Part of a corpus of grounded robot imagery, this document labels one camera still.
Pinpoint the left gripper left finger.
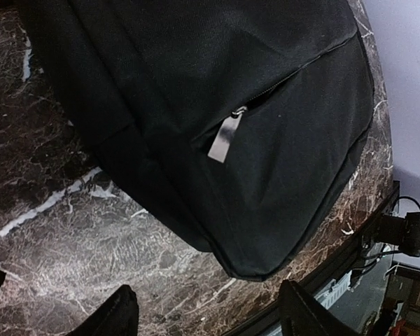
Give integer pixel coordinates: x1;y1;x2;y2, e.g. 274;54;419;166
67;284;139;336

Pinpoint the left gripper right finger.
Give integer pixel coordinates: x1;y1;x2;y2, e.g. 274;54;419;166
278;280;358;336

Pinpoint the black student backpack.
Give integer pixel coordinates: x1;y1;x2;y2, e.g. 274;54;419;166
0;0;377;297

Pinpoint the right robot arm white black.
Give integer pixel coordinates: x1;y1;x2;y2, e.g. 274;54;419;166
361;196;420;260

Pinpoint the white slotted cable duct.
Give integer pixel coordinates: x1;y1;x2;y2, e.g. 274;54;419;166
314;271;352;309

